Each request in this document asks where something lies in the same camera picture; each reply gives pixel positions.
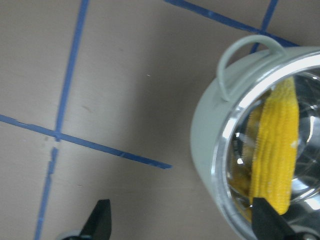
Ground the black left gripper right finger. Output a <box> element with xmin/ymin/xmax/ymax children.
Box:
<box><xmin>251</xmin><ymin>197</ymin><xmax>320</xmax><ymax>240</ymax></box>

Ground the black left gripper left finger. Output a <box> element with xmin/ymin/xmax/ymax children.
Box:
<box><xmin>79</xmin><ymin>199</ymin><xmax>112</xmax><ymax>240</ymax></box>

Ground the yellow corn cob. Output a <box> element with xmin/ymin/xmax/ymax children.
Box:
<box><xmin>248</xmin><ymin>77</ymin><xmax>299</xmax><ymax>215</ymax></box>

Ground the pale green metal pot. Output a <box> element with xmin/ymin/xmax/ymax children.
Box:
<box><xmin>190</xmin><ymin>35</ymin><xmax>320</xmax><ymax>240</ymax></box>

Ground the brown paper table mat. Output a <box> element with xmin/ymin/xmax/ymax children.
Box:
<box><xmin>0</xmin><ymin>0</ymin><xmax>320</xmax><ymax>240</ymax></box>

